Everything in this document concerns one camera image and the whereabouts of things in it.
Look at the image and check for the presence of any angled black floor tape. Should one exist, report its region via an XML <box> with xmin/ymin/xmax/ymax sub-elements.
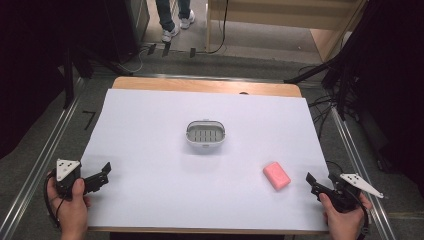
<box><xmin>81</xmin><ymin>110</ymin><xmax>97</xmax><ymax>131</ymax></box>

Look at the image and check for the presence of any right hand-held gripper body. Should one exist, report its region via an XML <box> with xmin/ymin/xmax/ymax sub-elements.
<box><xmin>327</xmin><ymin>172</ymin><xmax>385</xmax><ymax>214</ymax></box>

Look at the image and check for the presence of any person's left hand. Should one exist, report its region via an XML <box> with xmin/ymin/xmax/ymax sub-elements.
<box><xmin>46</xmin><ymin>170</ymin><xmax>92</xmax><ymax>240</ymax></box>

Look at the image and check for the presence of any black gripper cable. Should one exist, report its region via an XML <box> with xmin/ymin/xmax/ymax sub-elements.
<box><xmin>326</xmin><ymin>160</ymin><xmax>372</xmax><ymax>240</ymax></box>
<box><xmin>43</xmin><ymin>169</ymin><xmax>66</xmax><ymax>231</ymax></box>

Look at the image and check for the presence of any metal floor rail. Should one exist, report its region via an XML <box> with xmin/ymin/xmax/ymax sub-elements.
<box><xmin>329</xmin><ymin>102</ymin><xmax>398</xmax><ymax>240</ymax></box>
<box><xmin>0</xmin><ymin>78</ymin><xmax>85</xmax><ymax>240</ymax></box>

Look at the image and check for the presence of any pink soap bar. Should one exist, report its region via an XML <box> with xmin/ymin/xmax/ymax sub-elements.
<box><xmin>262</xmin><ymin>161</ymin><xmax>292</xmax><ymax>192</ymax></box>

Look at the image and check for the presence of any dark curtain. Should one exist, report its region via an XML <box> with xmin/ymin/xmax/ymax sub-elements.
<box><xmin>0</xmin><ymin>0</ymin><xmax>111</xmax><ymax>160</ymax></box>
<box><xmin>334</xmin><ymin>0</ymin><xmax>424</xmax><ymax>198</ymax></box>

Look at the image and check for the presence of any bundle of black floor cables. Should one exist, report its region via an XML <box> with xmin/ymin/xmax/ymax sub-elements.
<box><xmin>298</xmin><ymin>63</ymin><xmax>339</xmax><ymax>139</ymax></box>

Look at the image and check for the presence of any white floor cable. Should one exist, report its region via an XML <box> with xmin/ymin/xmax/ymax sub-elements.
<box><xmin>117</xmin><ymin>45</ymin><xmax>150</xmax><ymax>75</ymax></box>

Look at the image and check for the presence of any white soap dish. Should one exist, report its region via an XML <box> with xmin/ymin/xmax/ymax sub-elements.
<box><xmin>185</xmin><ymin>118</ymin><xmax>227</xmax><ymax>150</ymax></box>

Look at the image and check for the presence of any white paper sheet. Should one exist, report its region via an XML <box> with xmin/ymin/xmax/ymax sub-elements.
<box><xmin>79</xmin><ymin>87</ymin><xmax>332</xmax><ymax>233</ymax></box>

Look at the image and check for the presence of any black metal stand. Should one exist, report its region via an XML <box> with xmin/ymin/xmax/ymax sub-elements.
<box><xmin>61</xmin><ymin>43</ymin><xmax>125</xmax><ymax>110</ymax></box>
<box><xmin>283</xmin><ymin>49</ymin><xmax>359</xmax><ymax>122</ymax></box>

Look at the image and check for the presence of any wooden table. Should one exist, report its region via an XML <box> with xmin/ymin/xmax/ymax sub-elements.
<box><xmin>87</xmin><ymin>76</ymin><xmax>331</xmax><ymax>236</ymax></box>

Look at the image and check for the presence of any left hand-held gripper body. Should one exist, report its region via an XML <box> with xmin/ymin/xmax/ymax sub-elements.
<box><xmin>53</xmin><ymin>158</ymin><xmax>86</xmax><ymax>202</ymax></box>

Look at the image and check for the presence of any light wooden furniture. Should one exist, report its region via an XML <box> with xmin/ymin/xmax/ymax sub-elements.
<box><xmin>205</xmin><ymin>0</ymin><xmax>369</xmax><ymax>63</ymax></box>

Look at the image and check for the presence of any person's right hand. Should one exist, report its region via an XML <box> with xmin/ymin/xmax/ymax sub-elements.
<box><xmin>318</xmin><ymin>192</ymin><xmax>373</xmax><ymax>240</ymax></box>

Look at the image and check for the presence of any black hanging cable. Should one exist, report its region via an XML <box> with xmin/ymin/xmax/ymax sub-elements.
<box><xmin>205</xmin><ymin>0</ymin><xmax>231</xmax><ymax>55</ymax></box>

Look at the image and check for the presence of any black cabinet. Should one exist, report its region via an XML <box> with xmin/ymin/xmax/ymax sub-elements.
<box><xmin>99</xmin><ymin>0</ymin><xmax>151</xmax><ymax>65</ymax></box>

